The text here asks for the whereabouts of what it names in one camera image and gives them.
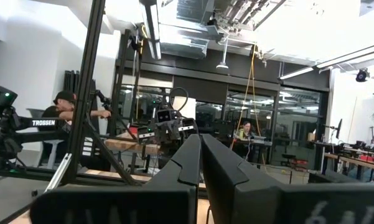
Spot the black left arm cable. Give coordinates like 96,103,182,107
169,86,190,113

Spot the silver ceiling air duct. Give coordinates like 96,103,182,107
160,0,219,60

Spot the black ceiling camera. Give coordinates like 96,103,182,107
355,68,370,83

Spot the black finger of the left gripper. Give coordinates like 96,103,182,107
137,124,158,146
180,118,197,139

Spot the hanging linear ceiling light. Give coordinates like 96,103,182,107
139,0,162,60

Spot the grey metal wood-top desk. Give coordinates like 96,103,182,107
323,146,374,183

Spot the white pendant lamp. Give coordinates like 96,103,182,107
215,36,230,70

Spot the monitor on black arm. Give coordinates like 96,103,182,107
325,118,344,140

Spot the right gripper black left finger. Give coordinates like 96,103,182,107
29,134,202,224

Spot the person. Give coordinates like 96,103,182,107
42,90,112,162
233,121,256,156

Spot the white pedestal stool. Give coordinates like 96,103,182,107
42,139,65,170

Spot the long LED ceiling light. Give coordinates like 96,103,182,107
279,43,374,81

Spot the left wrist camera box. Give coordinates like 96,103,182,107
156,108,172,124

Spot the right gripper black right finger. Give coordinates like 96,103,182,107
202,133,374,224

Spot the yellow hanging cable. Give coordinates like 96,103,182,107
230,45,263,151

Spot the silver metal frame bracket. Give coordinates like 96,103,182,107
44,152,73,193

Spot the white paper sheet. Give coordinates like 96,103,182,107
172,96,197,119

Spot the black office desk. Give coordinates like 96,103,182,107
230,136,273,166

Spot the wooden workbench top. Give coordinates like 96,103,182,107
104,138,162,156

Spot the black aluminium rig frame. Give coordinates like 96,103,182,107
0,0,144,187

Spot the black stool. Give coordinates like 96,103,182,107
281,153,297,168

